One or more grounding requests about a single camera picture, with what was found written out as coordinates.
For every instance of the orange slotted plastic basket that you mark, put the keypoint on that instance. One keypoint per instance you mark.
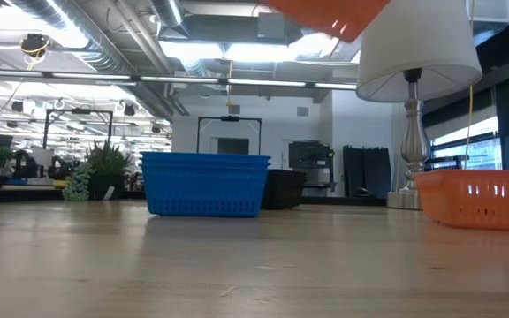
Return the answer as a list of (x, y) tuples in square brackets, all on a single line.
[(325, 15), (480, 203)]

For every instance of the black background robot arm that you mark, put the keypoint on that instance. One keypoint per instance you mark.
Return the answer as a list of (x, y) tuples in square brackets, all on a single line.
[(62, 168), (25, 165)]

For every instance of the black rectangular box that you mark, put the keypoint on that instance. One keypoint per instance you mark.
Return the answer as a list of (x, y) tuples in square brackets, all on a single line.
[(285, 190)]

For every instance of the long linear ceiling light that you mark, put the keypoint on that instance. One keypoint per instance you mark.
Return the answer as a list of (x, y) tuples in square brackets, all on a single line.
[(179, 80)]

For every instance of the black folding panel screen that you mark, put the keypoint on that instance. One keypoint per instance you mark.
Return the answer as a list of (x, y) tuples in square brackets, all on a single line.
[(366, 170)]

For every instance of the small black rounded object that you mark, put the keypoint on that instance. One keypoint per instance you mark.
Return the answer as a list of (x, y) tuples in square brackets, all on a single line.
[(362, 192)]

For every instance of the potted green artificial plant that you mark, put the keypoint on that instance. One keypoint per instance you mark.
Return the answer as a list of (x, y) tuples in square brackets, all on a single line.
[(108, 168)]

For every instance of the dark wall screen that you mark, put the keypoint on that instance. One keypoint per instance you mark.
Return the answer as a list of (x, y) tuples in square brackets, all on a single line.
[(233, 146)]

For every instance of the black metal frame stand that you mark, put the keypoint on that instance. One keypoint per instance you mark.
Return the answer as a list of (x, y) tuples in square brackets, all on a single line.
[(78, 111), (229, 118)]

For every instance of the grey wall vent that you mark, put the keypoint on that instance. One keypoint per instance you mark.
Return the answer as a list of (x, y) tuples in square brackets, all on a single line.
[(302, 111)]

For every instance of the black frame cross rail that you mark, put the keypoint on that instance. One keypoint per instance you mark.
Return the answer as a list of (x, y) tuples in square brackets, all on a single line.
[(343, 201)]

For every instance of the grey rectangular ceiling duct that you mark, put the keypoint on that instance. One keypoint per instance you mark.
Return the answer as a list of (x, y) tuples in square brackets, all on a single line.
[(237, 28)]

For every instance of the short silver spiral duct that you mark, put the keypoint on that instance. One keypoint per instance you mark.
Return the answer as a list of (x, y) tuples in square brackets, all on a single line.
[(166, 11)]

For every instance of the large silver spiral duct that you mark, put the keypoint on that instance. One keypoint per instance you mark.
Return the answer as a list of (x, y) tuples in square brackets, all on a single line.
[(100, 48)]

